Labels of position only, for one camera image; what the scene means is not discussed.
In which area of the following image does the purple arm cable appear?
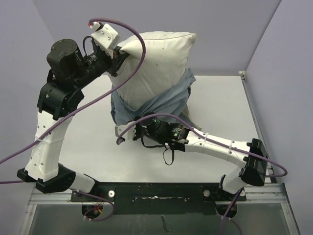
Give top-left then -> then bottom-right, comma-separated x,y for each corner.
116,113 -> 287,235
0,17 -> 147,222

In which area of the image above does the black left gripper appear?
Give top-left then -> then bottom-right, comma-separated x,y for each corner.
70,45 -> 129,89

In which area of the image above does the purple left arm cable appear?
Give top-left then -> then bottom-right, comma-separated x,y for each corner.
0,17 -> 147,222

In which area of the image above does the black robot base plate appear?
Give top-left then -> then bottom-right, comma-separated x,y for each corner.
71,181 -> 246,222

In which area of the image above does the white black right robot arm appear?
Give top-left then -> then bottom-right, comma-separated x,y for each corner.
136,112 -> 268,200

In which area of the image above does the cream white pillow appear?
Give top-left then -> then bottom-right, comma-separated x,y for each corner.
110,31 -> 197,111

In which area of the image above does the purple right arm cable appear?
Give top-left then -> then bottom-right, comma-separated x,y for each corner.
116,113 -> 287,235

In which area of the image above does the blue-grey pillowcase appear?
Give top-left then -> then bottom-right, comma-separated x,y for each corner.
111,69 -> 201,130

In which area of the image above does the aluminium frame rail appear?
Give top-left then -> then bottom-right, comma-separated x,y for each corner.
19,70 -> 300,235

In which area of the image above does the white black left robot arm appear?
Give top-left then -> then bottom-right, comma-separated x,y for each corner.
17,39 -> 129,201

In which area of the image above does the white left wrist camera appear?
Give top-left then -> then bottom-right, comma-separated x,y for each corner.
88,22 -> 121,57

